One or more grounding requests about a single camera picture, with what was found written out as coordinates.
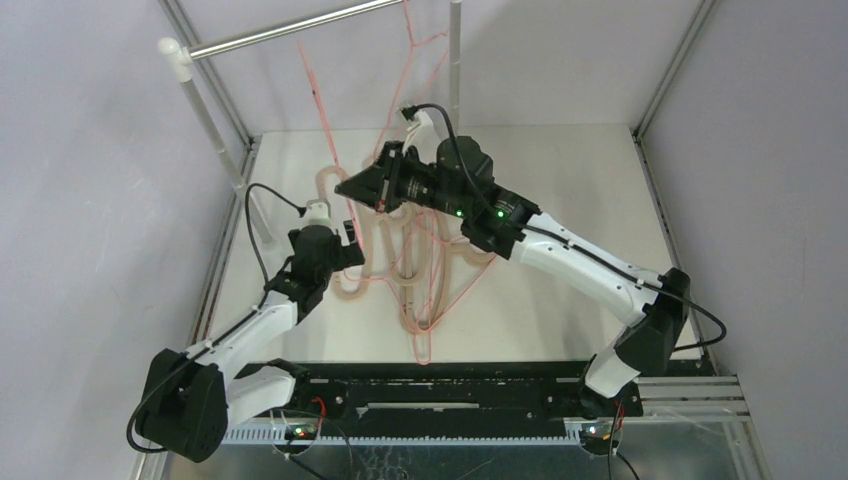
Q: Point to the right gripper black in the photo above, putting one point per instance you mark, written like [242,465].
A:
[390,179]

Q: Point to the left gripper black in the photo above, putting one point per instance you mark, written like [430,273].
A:
[349,255]

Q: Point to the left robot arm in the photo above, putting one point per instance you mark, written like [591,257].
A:
[192,398]

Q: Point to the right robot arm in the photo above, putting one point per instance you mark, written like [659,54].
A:
[651,307]

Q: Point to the beige hanger left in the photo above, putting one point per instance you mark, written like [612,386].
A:
[353,283]

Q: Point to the beige hanger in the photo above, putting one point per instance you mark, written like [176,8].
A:
[422,308]
[380,263]
[353,283]

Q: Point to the beige hanger middle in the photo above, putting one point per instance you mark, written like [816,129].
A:
[380,263]

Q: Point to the beige hanger right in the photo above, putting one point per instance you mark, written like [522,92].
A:
[422,308]

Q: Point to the left circuit board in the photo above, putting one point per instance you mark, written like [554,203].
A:
[301,433]

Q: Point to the circuit board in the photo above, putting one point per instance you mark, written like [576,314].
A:
[301,433]
[598,442]

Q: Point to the metal clothes rack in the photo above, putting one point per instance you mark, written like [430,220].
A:
[356,52]

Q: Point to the right circuit board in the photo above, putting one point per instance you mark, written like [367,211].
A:
[598,442]

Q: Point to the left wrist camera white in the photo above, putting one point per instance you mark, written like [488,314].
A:
[317,217]

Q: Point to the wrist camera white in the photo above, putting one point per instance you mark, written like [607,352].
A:
[317,217]
[419,125]

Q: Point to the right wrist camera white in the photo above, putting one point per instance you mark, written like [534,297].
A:
[419,125]

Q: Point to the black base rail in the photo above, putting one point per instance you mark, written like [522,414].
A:
[479,402]

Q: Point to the aluminium frame structure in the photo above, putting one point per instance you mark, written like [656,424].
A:
[235,283]

